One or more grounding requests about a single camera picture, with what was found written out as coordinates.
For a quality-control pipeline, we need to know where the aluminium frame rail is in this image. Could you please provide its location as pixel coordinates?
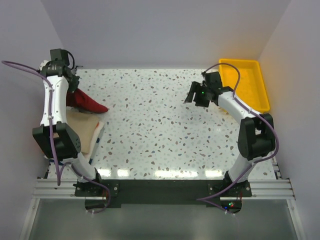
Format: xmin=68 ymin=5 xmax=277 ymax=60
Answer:
xmin=31 ymin=159 xmax=297 ymax=201

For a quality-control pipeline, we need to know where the white folded t shirt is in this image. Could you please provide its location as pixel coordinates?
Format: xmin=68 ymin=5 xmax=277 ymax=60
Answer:
xmin=70 ymin=121 xmax=105 ymax=154

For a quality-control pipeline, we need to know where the yellow plastic tray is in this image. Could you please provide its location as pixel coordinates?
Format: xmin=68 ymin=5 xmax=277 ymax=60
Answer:
xmin=218 ymin=58 xmax=270 ymax=113

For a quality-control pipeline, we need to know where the blue folded t shirt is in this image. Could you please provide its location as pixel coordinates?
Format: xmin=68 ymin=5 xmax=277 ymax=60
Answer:
xmin=48 ymin=136 xmax=101 ymax=166

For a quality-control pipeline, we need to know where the beige folded t shirt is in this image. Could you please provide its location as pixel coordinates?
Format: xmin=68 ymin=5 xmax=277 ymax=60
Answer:
xmin=66 ymin=110 xmax=100 ymax=154

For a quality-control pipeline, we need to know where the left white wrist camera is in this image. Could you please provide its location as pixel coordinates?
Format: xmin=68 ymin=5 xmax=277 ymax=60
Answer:
xmin=38 ymin=60 xmax=49 ymax=71

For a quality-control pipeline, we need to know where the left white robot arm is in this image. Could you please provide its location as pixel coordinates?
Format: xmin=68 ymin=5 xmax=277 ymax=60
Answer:
xmin=32 ymin=48 xmax=104 ymax=196

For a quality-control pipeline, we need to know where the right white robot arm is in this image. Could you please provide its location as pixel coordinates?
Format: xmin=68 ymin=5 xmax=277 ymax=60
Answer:
xmin=184 ymin=71 xmax=277 ymax=197

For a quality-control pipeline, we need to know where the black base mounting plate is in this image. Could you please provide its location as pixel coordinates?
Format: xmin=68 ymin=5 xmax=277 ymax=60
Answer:
xmin=74 ymin=179 xmax=252 ymax=213

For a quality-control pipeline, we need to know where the dark red t shirt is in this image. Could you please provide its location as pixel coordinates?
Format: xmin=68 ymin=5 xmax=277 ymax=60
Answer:
xmin=66 ymin=88 xmax=109 ymax=114

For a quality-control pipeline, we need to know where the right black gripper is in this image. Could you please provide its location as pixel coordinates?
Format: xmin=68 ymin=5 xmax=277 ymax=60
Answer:
xmin=184 ymin=81 xmax=211 ymax=108

